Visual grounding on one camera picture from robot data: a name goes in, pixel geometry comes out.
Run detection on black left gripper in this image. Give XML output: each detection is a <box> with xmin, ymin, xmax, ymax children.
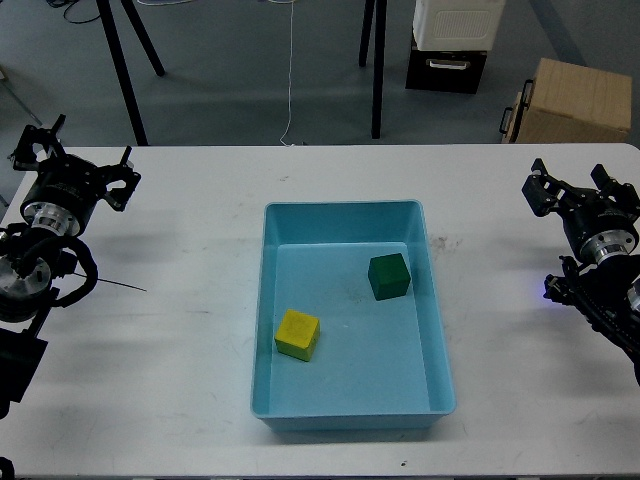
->
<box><xmin>10</xmin><ymin>114</ymin><xmax>141</xmax><ymax>235</ymax></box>

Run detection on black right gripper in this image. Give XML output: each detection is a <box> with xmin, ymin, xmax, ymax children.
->
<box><xmin>522</xmin><ymin>158</ymin><xmax>639</xmax><ymax>263</ymax></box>

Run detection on green cube block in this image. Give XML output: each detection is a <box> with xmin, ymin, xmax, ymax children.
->
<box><xmin>368</xmin><ymin>253</ymin><xmax>411</xmax><ymax>301</ymax></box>

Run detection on yellow cube block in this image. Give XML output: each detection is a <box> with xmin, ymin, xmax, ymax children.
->
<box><xmin>274</xmin><ymin>309</ymin><xmax>320</xmax><ymax>362</ymax></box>

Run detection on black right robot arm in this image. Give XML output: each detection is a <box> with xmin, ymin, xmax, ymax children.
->
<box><xmin>522</xmin><ymin>158</ymin><xmax>639</xmax><ymax>375</ymax></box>

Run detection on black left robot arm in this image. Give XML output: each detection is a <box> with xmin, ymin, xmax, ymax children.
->
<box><xmin>1</xmin><ymin>115</ymin><xmax>141</xmax><ymax>415</ymax></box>

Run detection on black drawer box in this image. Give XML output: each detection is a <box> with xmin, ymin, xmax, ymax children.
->
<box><xmin>405</xmin><ymin>40</ymin><xmax>488</xmax><ymax>94</ymax></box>

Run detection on blue plastic box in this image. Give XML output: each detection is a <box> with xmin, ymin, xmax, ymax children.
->
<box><xmin>251</xmin><ymin>200</ymin><xmax>457</xmax><ymax>431</ymax></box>

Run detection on black table leg left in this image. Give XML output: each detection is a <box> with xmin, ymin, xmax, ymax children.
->
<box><xmin>96</xmin><ymin>0</ymin><xmax>148</xmax><ymax>146</ymax></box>

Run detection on black table leg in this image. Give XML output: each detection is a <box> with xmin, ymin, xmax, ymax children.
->
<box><xmin>96</xmin><ymin>0</ymin><xmax>148</xmax><ymax>146</ymax></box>
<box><xmin>371</xmin><ymin>0</ymin><xmax>388</xmax><ymax>139</ymax></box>
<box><xmin>358</xmin><ymin>0</ymin><xmax>375</xmax><ymax>68</ymax></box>

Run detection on black table leg slanted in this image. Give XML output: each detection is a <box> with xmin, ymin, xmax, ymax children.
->
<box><xmin>122</xmin><ymin>0</ymin><xmax>165</xmax><ymax>77</ymax></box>

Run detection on black table leg right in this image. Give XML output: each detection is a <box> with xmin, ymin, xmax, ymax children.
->
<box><xmin>371</xmin><ymin>0</ymin><xmax>388</xmax><ymax>139</ymax></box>

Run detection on black table leg rear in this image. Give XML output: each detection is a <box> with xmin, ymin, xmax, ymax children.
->
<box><xmin>358</xmin><ymin>0</ymin><xmax>375</xmax><ymax>68</ymax></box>

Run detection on black cable tie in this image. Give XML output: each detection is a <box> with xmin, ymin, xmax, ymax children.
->
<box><xmin>73</xmin><ymin>272</ymin><xmax>147</xmax><ymax>292</ymax></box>

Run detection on white hanging cable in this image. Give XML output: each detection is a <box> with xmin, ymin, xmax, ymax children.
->
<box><xmin>267</xmin><ymin>0</ymin><xmax>309</xmax><ymax>147</ymax></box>

